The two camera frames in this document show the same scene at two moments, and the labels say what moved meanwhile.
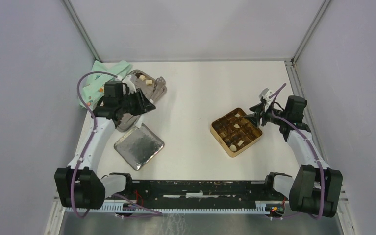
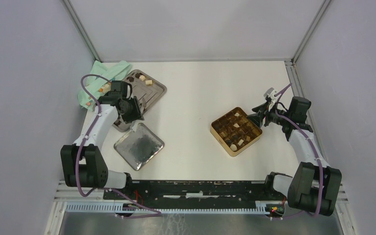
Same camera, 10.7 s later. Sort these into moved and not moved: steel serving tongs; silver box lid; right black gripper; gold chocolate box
Moved: steel serving tongs
Not moved: right black gripper; silver box lid; gold chocolate box
